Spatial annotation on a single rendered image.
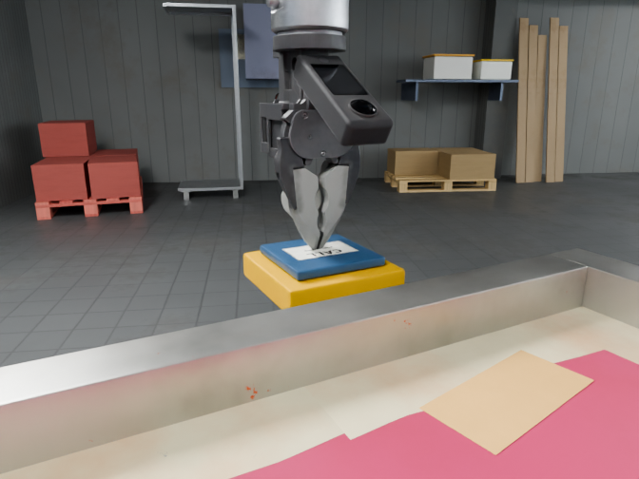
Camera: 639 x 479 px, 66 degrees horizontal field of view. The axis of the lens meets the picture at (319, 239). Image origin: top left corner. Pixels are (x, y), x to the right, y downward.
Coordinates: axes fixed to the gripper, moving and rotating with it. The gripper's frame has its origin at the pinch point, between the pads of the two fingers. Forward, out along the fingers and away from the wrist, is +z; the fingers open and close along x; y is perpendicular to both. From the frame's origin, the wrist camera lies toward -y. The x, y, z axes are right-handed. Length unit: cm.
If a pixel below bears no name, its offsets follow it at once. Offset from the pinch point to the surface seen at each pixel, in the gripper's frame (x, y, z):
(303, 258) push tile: 2.6, -1.6, 1.2
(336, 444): 12.7, -26.3, 2.1
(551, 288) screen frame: -9.2, -21.0, -0.2
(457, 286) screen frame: -1.0, -19.5, -1.4
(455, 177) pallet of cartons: -396, 406, 80
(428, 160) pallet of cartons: -392, 454, 65
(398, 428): 9.2, -26.7, 2.2
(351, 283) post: -0.1, -6.5, 2.7
